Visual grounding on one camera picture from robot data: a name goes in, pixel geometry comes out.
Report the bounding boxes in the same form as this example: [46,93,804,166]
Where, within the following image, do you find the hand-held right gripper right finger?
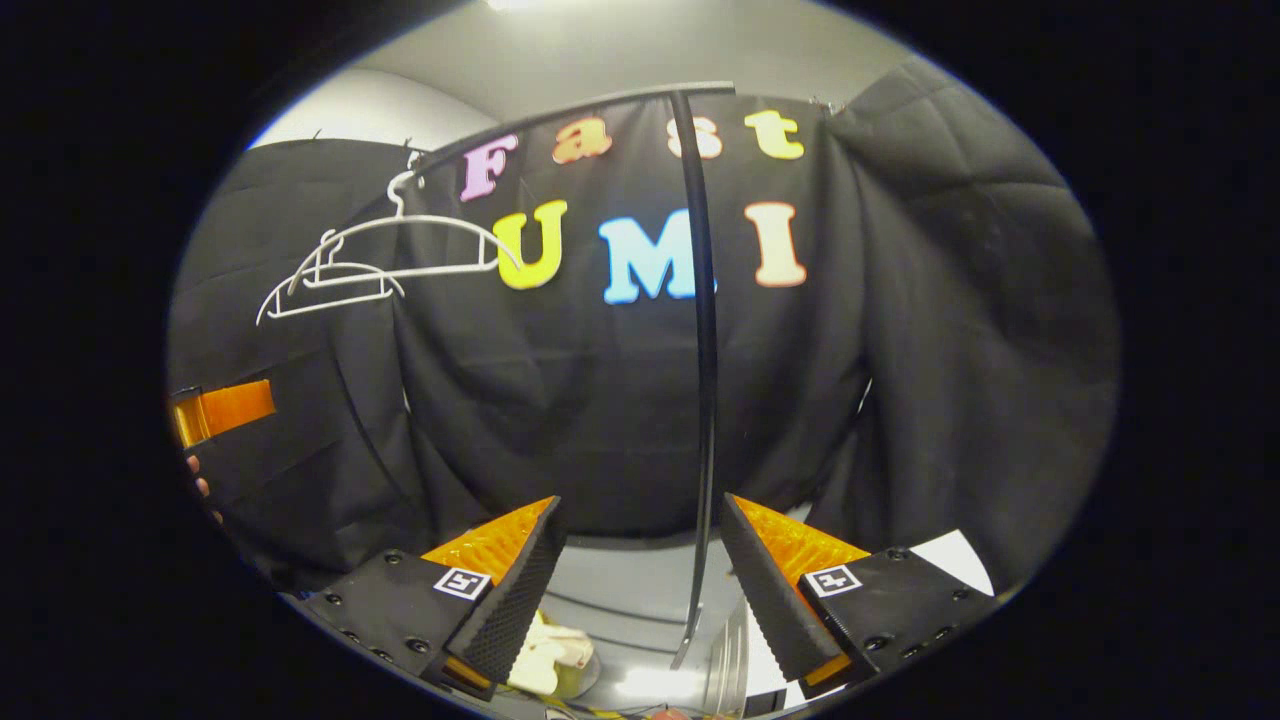
[718,492,1001,701]

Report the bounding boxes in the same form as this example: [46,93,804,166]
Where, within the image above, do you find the black metal clothes rack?
[405,82,738,671]

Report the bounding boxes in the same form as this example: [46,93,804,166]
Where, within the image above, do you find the white ribbed metal box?
[703,598,791,717]

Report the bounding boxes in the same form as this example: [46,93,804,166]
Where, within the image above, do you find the black backdrop cloth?
[165,58,1121,593]

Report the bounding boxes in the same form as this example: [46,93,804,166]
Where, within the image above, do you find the yellow-green laundry hamper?
[505,608,603,701]

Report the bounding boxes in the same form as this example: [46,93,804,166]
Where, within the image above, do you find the cream shirt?
[508,610,596,696]

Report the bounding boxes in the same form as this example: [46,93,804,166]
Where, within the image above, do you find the white plastic hanger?
[255,230,406,326]
[288,150,523,291]

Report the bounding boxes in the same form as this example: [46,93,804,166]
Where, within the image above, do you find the white flat panel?
[908,528,997,598]

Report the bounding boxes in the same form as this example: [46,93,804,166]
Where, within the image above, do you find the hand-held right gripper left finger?
[300,495,564,701]

